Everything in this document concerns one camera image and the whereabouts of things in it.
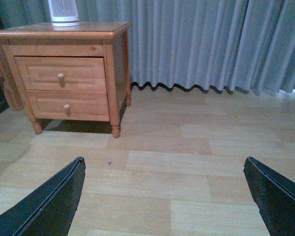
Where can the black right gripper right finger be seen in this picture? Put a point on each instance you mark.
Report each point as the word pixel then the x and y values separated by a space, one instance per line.
pixel 274 195

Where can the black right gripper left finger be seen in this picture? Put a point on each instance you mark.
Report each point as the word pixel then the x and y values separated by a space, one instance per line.
pixel 48 210

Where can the wooden top drawer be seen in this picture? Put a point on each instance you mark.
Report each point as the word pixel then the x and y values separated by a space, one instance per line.
pixel 62 73

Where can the wooden drawer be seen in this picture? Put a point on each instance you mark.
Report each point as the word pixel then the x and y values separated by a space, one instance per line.
pixel 71 105
pixel 62 73

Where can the wooden bottom drawer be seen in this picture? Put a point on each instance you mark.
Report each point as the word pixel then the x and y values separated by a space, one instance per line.
pixel 71 105

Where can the wooden nightstand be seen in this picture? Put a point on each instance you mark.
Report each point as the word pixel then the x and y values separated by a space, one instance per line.
pixel 106 40

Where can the grey-green curtain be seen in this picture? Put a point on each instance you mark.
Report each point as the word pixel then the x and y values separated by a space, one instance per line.
pixel 225 44

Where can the white cylindrical air purifier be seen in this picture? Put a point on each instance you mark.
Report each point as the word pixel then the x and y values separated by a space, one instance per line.
pixel 63 13

